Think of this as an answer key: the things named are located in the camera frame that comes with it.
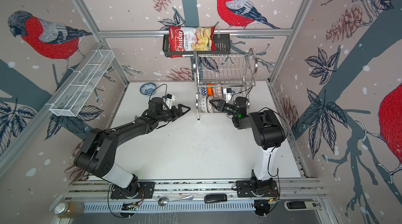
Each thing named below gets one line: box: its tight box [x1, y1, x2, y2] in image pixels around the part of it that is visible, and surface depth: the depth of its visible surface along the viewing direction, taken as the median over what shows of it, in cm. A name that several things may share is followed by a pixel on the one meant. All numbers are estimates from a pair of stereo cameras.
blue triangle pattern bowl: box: [215, 86, 223, 98], surface depth 102 cm
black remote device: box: [204, 193, 228, 204], surface depth 71 cm
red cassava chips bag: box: [168, 26, 217, 59], surface depth 90 cm
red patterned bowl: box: [201, 86, 208, 96], surface depth 101 cm
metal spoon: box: [158, 195, 194, 207], surface depth 73 cm
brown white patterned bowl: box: [206, 95, 215, 113], surface depth 93 cm
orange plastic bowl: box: [206, 83, 215, 97], surface depth 102 cm
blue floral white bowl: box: [139, 82, 157, 96], surface depth 116 cm
